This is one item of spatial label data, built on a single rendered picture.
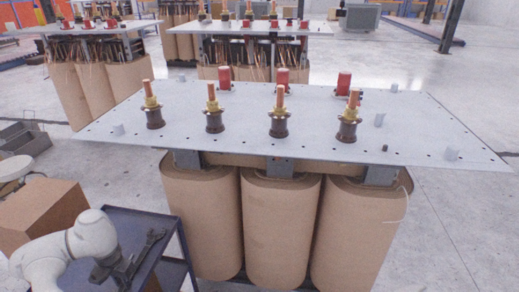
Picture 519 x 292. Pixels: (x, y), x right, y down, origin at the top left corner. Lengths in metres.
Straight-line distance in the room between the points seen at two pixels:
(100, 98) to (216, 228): 2.57
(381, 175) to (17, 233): 1.74
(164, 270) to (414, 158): 1.39
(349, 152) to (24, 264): 1.08
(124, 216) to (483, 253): 2.73
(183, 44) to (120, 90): 3.84
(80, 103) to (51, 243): 3.06
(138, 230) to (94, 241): 0.47
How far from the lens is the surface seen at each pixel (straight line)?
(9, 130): 5.06
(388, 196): 1.31
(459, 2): 10.50
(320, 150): 0.97
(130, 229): 1.45
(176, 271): 1.68
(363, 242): 1.49
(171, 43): 7.17
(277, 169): 1.18
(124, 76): 3.30
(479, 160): 1.18
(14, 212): 1.81
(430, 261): 2.62
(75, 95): 3.92
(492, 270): 2.85
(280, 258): 1.61
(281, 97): 0.96
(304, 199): 1.26
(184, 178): 1.33
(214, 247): 1.65
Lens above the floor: 1.90
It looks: 30 degrees down
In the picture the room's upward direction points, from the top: straight up
